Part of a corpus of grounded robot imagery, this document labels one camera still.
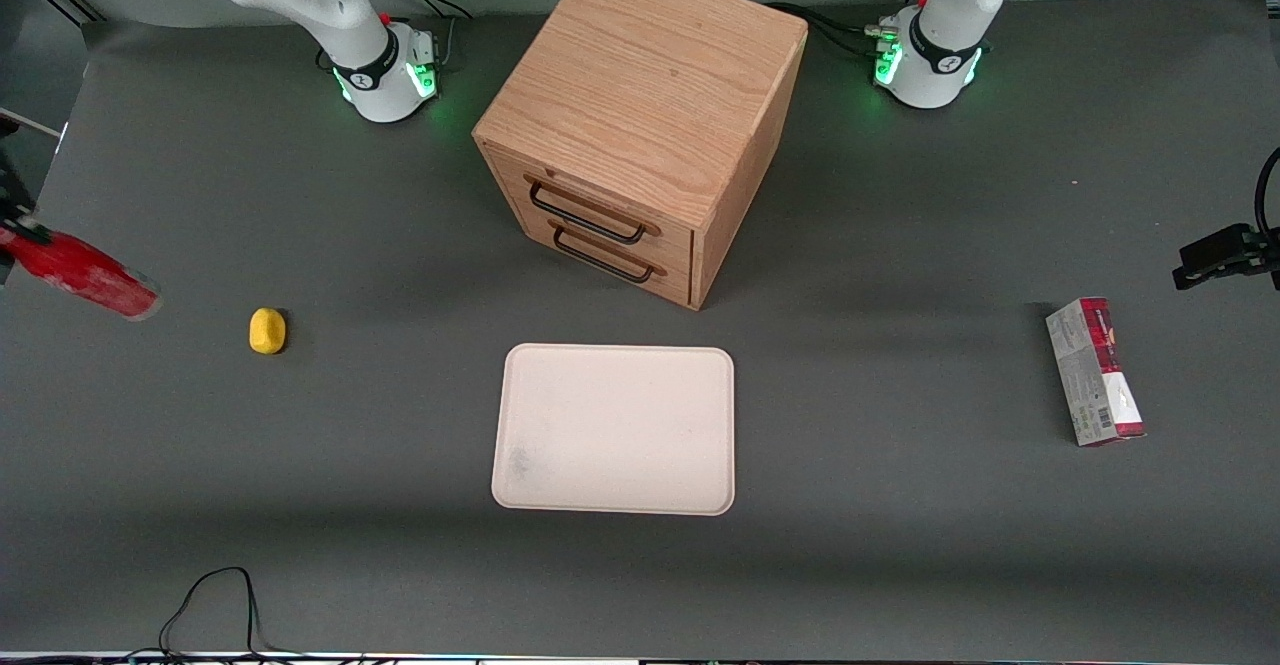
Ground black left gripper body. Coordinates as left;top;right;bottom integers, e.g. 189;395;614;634
1240;223;1280;291

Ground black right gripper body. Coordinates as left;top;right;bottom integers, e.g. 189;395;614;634
0;115;33;222

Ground red coke bottle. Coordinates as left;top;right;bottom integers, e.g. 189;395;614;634
0;223;162;322

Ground beige rectangular tray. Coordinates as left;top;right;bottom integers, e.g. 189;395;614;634
491;343;736;517

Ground red and grey carton box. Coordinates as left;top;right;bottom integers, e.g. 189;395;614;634
1045;296;1147;448

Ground yellow lemon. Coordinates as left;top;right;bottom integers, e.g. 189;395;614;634
248;307;288;356

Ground grey table mat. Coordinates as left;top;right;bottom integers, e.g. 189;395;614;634
0;0;1280;658

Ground wooden drawer front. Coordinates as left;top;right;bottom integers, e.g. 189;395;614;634
487;145;695;271
497;195;694;308

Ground wooden drawer cabinet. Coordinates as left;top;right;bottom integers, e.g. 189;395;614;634
472;0;809;312

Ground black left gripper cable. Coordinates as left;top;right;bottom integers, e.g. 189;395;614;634
1255;145;1280;246

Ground black left arm base cables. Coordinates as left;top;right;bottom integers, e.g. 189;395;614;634
765;2;901;58

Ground thin black looped cable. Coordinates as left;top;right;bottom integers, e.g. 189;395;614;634
158;566;301;662

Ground black metal drawer handle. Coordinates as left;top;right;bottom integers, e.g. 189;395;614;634
527;177;649;246
552;225;657;284

